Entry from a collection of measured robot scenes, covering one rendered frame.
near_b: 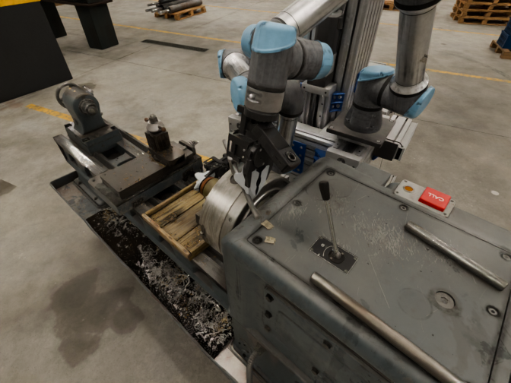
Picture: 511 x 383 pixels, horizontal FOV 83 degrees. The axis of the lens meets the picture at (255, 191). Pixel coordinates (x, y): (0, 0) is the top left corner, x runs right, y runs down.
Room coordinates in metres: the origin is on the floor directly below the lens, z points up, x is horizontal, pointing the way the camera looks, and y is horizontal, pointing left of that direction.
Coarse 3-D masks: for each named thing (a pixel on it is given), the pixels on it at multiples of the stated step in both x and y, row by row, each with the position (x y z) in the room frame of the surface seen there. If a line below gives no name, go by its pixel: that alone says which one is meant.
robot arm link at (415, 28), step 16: (400, 0) 0.84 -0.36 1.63; (416, 0) 0.81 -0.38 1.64; (432, 0) 0.81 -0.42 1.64; (400, 16) 0.88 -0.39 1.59; (416, 16) 0.84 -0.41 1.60; (432, 16) 0.85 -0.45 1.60; (400, 32) 0.88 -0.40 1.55; (416, 32) 0.85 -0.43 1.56; (400, 48) 0.89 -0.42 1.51; (416, 48) 0.86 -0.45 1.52; (400, 64) 0.90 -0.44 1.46; (416, 64) 0.88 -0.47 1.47; (400, 80) 0.91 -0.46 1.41; (416, 80) 0.89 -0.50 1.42; (384, 96) 0.97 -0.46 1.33; (400, 96) 0.91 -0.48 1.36; (416, 96) 0.89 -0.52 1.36; (432, 96) 0.94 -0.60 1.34; (400, 112) 0.93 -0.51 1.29; (416, 112) 0.89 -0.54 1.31
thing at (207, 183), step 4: (208, 176) 0.79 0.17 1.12; (204, 180) 0.76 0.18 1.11; (208, 180) 0.76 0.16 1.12; (212, 180) 0.76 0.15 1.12; (216, 180) 0.76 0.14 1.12; (200, 184) 0.76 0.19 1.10; (204, 184) 0.75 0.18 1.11; (208, 184) 0.74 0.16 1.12; (212, 184) 0.74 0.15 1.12; (200, 188) 0.75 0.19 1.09; (204, 188) 0.73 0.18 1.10; (208, 188) 0.73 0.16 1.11; (200, 192) 0.75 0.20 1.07; (204, 192) 0.73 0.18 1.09; (208, 192) 0.71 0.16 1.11; (204, 196) 0.73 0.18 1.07
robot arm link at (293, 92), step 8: (288, 80) 0.90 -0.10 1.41; (288, 88) 0.88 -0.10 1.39; (296, 88) 0.90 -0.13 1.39; (288, 96) 0.87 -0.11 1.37; (296, 96) 0.89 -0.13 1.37; (288, 104) 0.88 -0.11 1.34; (296, 104) 0.89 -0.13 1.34; (280, 112) 0.92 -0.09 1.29; (288, 112) 0.90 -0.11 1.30; (296, 112) 0.90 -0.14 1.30; (280, 120) 0.94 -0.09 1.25; (288, 120) 0.92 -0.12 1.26; (296, 120) 0.93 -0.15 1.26; (280, 128) 0.94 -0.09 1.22; (288, 128) 0.93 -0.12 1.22; (288, 136) 0.94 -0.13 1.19; (272, 168) 0.98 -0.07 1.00
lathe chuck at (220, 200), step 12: (240, 168) 0.68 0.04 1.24; (228, 180) 0.63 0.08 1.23; (216, 192) 0.60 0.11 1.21; (228, 192) 0.59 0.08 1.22; (240, 192) 0.58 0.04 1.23; (204, 204) 0.59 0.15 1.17; (216, 204) 0.57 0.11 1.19; (228, 204) 0.56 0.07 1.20; (204, 216) 0.57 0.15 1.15; (216, 216) 0.55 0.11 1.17; (216, 228) 0.53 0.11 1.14; (216, 240) 0.51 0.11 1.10
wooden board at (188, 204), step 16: (192, 192) 0.95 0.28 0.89; (160, 208) 0.85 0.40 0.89; (176, 208) 0.85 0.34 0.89; (192, 208) 0.85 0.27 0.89; (160, 224) 0.76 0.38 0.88; (176, 224) 0.76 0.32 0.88; (192, 224) 0.76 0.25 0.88; (176, 240) 0.68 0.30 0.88; (192, 240) 0.68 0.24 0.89; (192, 256) 0.61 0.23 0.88
